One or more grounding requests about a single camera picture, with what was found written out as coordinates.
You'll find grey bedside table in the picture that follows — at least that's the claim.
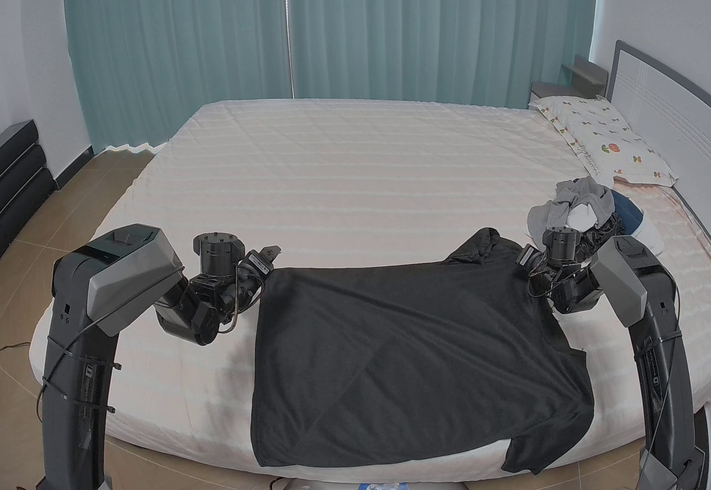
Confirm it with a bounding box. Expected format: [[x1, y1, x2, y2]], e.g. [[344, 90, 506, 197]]
[[530, 54, 607, 102]]

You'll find black chest of drawers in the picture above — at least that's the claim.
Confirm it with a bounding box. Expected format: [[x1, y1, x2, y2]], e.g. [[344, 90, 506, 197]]
[[0, 120, 56, 258]]

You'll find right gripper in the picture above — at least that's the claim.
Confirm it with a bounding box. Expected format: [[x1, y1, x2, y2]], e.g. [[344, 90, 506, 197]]
[[515, 245, 548, 277]]

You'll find pile of clothes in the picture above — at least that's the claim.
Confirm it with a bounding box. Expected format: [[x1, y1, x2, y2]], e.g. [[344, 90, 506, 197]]
[[527, 178, 665, 256]]

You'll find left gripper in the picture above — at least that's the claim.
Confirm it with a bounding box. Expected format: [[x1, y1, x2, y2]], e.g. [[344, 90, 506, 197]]
[[236, 245, 282, 290]]

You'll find bed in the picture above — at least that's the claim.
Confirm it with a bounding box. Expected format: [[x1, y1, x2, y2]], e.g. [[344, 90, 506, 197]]
[[28, 39, 711, 477]]

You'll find blue-green curtain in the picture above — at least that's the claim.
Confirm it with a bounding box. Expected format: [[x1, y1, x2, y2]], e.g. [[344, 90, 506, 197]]
[[64, 0, 294, 155], [288, 0, 601, 108]]

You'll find white printed pillow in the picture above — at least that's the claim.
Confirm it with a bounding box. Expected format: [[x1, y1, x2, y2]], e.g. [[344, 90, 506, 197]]
[[528, 95, 680, 186]]

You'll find black T-shirt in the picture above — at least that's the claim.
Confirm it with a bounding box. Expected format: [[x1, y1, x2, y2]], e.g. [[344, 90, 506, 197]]
[[251, 227, 595, 474]]

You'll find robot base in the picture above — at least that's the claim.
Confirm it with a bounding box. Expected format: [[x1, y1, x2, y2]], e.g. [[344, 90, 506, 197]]
[[311, 479, 445, 490]]

